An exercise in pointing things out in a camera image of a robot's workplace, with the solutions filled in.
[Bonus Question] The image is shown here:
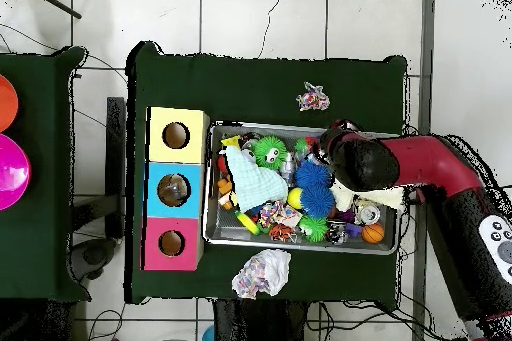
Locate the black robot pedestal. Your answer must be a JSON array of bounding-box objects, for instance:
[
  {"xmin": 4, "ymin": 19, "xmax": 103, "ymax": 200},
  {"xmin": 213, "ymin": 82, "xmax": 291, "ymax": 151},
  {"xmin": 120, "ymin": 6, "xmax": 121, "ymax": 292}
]
[{"xmin": 212, "ymin": 299, "xmax": 312, "ymax": 341}]

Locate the orange striped tiger toy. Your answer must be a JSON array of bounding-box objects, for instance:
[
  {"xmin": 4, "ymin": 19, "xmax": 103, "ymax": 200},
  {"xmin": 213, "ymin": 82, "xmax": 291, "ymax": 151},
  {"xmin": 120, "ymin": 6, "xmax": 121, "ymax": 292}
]
[{"xmin": 268, "ymin": 223, "xmax": 299, "ymax": 244}]

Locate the orange plastic building block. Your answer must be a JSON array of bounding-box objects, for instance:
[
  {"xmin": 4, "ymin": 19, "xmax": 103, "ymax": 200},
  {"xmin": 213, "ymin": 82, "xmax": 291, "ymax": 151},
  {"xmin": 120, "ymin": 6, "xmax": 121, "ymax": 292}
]
[{"xmin": 215, "ymin": 174, "xmax": 241, "ymax": 211}]

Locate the small orange basketball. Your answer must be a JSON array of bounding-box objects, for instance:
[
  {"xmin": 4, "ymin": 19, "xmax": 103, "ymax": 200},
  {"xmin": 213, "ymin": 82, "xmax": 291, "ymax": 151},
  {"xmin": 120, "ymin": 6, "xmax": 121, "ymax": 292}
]
[{"xmin": 361, "ymin": 221, "xmax": 386, "ymax": 245}]

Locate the black rod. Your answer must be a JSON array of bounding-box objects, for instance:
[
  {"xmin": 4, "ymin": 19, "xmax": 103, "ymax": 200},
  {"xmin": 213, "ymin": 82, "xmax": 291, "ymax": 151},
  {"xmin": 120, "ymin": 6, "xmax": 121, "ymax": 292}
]
[{"xmin": 22, "ymin": 0, "xmax": 83, "ymax": 20}]

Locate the wire mesh bin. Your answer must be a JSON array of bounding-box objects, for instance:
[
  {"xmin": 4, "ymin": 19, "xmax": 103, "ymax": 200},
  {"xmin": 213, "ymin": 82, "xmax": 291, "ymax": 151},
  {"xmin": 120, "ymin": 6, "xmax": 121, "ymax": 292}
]
[{"xmin": 203, "ymin": 122, "xmax": 404, "ymax": 256}]

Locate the grey robot toy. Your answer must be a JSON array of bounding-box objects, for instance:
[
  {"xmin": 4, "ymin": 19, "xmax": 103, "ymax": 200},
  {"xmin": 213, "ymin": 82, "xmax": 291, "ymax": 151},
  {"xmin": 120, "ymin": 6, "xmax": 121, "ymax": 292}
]
[{"xmin": 279, "ymin": 150, "xmax": 299, "ymax": 186}]

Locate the crushed silver can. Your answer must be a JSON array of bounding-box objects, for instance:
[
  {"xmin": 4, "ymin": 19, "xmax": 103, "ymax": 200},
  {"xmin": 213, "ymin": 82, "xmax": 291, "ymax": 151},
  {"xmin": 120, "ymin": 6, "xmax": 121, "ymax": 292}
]
[{"xmin": 356, "ymin": 203, "xmax": 384, "ymax": 226}]

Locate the side table with green cloth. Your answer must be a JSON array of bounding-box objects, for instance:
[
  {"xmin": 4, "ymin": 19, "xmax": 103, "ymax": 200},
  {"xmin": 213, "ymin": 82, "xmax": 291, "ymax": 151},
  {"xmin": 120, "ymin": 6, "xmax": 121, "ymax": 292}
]
[{"xmin": 0, "ymin": 46, "xmax": 89, "ymax": 304}]

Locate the mint green waffle cloth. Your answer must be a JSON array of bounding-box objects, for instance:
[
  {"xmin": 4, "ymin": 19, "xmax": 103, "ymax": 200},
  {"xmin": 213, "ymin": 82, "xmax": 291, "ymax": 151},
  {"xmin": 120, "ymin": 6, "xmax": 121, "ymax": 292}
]
[{"xmin": 226, "ymin": 142, "xmax": 291, "ymax": 211}]

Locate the blue spiky ball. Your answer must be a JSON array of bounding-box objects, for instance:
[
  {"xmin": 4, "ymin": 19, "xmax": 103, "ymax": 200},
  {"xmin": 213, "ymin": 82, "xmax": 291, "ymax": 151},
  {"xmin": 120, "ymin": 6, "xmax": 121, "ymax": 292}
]
[{"xmin": 294, "ymin": 158, "xmax": 337, "ymax": 221}]

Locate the green fuzzy toy with eyes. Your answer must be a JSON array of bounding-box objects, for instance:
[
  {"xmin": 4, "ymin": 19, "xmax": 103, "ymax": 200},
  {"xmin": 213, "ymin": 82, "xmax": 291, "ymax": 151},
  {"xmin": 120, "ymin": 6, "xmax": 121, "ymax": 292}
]
[{"xmin": 252, "ymin": 134, "xmax": 289, "ymax": 170}]

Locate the yellow cheese wedge toy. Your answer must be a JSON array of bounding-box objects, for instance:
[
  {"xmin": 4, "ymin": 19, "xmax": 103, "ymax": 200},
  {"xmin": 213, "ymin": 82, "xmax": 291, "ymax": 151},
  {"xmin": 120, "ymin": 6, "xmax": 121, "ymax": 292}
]
[{"xmin": 221, "ymin": 134, "xmax": 241, "ymax": 152}]

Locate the pink bowl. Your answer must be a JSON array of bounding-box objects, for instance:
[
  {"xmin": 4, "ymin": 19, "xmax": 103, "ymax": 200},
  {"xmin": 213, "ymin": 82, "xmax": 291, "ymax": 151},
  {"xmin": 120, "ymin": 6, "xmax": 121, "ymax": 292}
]
[{"xmin": 0, "ymin": 133, "xmax": 33, "ymax": 212}]

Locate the yellow ball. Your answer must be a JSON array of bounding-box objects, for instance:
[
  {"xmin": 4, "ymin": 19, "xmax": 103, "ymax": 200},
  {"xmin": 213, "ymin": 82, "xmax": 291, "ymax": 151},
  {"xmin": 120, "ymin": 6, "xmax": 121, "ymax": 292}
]
[{"xmin": 287, "ymin": 187, "xmax": 306, "ymax": 210}]

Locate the wooden box with three holes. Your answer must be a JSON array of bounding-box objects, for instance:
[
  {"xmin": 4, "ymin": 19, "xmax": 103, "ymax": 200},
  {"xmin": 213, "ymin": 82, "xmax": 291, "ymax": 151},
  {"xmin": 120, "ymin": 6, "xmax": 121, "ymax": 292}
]
[{"xmin": 142, "ymin": 106, "xmax": 211, "ymax": 272}]

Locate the orange bowl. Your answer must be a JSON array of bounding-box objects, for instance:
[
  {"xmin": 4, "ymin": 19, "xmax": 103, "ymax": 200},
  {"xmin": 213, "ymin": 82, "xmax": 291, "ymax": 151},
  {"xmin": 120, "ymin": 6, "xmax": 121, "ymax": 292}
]
[{"xmin": 0, "ymin": 74, "xmax": 20, "ymax": 134}]

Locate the red ball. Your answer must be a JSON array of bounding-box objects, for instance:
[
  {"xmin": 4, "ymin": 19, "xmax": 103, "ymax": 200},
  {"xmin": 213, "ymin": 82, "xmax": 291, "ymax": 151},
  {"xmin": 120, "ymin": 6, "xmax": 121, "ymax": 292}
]
[{"xmin": 216, "ymin": 153, "xmax": 233, "ymax": 176}]

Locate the cream waffle cloth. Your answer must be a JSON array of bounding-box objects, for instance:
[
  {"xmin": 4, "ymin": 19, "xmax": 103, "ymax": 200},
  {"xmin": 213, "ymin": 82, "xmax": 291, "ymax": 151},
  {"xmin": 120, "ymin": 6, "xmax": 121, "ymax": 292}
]
[{"xmin": 329, "ymin": 179, "xmax": 409, "ymax": 214}]

